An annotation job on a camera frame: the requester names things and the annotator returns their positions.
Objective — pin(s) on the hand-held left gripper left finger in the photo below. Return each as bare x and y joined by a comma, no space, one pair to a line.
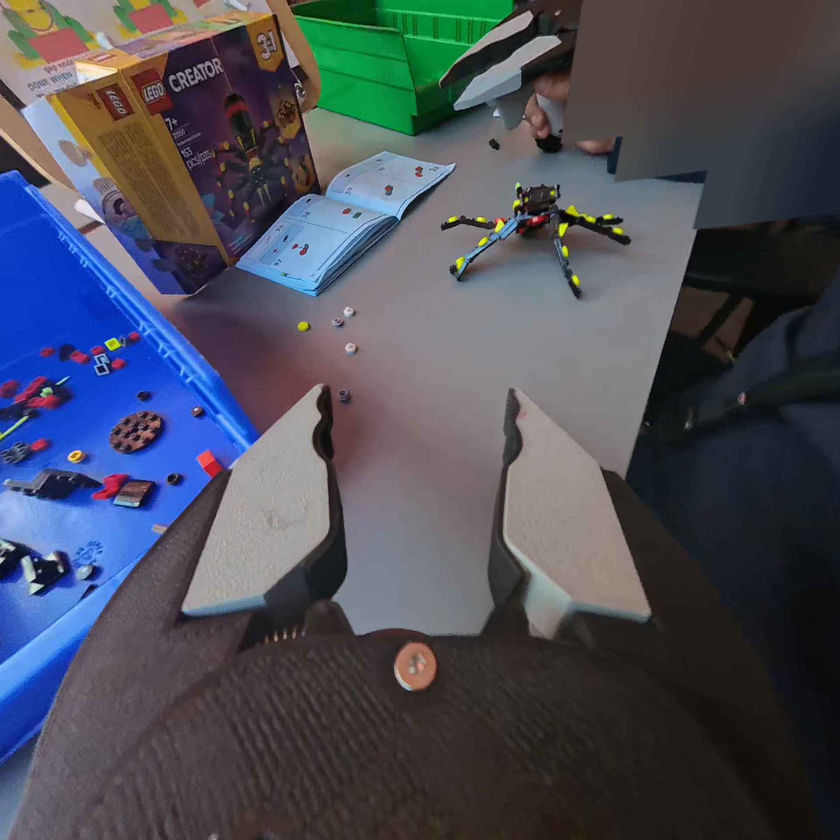
262,525

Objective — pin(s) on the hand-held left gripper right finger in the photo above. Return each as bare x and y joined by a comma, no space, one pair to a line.
571,525

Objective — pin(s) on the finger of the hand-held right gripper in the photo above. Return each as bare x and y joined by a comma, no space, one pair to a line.
499,36
512,72

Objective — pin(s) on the black and yellow lego spider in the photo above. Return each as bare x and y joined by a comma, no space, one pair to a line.
538,203

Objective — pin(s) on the pile of loose lego pieces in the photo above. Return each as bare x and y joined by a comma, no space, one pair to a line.
134,432

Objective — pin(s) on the lego instruction booklet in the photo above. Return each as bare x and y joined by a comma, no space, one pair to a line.
341,223

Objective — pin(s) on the yellow lego set box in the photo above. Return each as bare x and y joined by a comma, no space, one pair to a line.
197,131

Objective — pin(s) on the person's right hand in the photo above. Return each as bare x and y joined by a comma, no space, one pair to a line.
544,85

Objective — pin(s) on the green plastic bin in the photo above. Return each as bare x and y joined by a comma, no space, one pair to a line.
380,72

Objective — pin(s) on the blue plastic bin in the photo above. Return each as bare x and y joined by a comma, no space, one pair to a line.
164,367

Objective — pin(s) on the white printed instruction poster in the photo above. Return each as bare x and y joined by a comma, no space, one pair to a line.
85,26

